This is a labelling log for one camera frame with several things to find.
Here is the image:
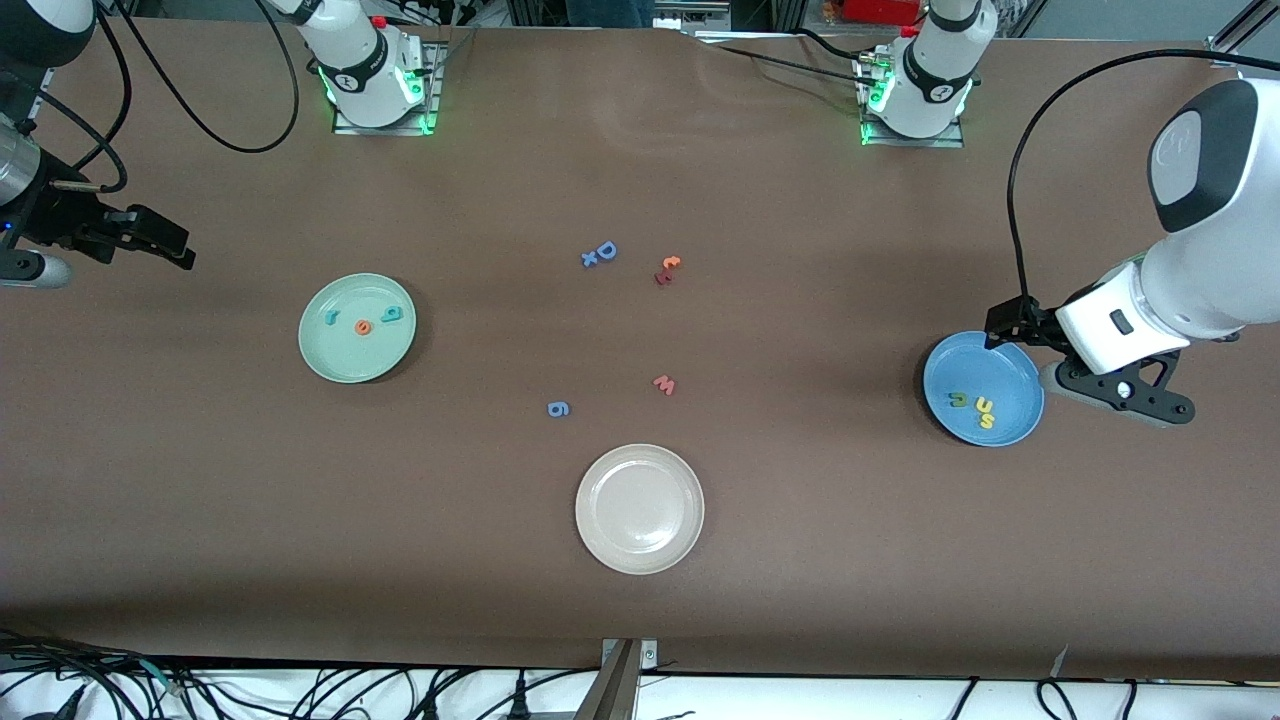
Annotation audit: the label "black base supply cables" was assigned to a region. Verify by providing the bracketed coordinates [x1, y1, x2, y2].
[697, 28, 886, 89]

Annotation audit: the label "grey metal device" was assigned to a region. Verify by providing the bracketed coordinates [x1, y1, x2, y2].
[655, 0, 733, 31]

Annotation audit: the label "blue plate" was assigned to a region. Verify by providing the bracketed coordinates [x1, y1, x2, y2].
[922, 331, 1046, 448]

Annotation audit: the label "aluminium frame rail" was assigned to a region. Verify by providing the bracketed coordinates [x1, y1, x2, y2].
[1205, 0, 1280, 73]

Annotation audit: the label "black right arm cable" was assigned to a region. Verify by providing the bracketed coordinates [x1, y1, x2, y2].
[30, 0, 303, 196]

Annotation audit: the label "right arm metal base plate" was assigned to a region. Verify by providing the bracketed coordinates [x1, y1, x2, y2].
[333, 40, 442, 136]

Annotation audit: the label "beige plate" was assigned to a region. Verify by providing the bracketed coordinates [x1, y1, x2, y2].
[575, 444, 706, 576]

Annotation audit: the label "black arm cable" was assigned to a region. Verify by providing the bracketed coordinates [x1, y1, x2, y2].
[1006, 48, 1280, 301]
[30, 0, 303, 196]

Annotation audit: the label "red box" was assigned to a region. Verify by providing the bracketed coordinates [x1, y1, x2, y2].
[840, 0, 926, 26]

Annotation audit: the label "green plate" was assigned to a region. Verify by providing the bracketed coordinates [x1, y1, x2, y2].
[298, 273, 418, 385]

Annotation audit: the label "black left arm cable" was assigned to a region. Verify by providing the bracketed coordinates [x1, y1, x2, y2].
[1006, 48, 1280, 301]

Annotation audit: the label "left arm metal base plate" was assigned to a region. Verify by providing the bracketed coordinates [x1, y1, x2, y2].
[858, 55, 966, 149]

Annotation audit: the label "black floor cable tangle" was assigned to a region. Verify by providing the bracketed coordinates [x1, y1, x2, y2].
[0, 628, 206, 720]

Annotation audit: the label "metal table edge bracket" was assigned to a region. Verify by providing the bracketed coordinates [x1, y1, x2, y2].
[575, 638, 659, 720]

